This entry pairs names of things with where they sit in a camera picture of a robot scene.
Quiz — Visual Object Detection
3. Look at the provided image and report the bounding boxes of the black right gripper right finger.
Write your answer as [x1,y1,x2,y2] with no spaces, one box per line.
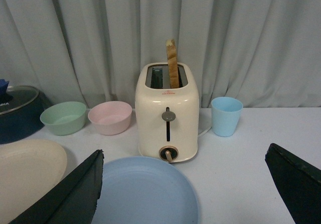
[265,143,320,223]

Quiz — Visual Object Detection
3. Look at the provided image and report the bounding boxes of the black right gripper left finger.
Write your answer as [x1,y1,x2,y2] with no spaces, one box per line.
[11,150,104,223]

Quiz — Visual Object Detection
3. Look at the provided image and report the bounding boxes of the beige plastic plate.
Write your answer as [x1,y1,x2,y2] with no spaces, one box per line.
[1,139,67,223]

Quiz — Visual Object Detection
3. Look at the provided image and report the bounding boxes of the light blue plastic plate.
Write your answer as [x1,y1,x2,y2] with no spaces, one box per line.
[92,157,200,223]

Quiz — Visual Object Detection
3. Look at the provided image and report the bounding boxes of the green plastic bowl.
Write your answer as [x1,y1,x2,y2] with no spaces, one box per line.
[40,101,87,136]

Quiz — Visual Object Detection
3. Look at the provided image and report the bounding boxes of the pink plastic bowl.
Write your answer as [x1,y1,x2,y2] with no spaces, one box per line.
[88,101,132,136]

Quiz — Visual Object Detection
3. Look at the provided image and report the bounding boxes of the dark blue saucepan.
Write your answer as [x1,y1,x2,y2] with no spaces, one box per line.
[1,92,49,144]

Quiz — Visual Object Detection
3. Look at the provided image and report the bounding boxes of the light blue plastic cup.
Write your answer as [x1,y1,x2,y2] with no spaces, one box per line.
[211,96,243,137]

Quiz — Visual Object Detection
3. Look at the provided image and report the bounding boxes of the glass pot lid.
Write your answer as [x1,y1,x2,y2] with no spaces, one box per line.
[1,79,40,115]

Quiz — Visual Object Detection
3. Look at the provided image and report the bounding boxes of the cream two-slot toaster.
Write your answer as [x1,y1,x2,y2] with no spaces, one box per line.
[135,63,199,163]

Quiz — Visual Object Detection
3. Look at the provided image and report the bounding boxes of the grey curtain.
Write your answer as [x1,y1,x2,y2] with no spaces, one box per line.
[1,0,320,107]

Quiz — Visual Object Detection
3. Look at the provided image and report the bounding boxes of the toast slice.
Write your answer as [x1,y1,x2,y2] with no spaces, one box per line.
[166,39,180,88]

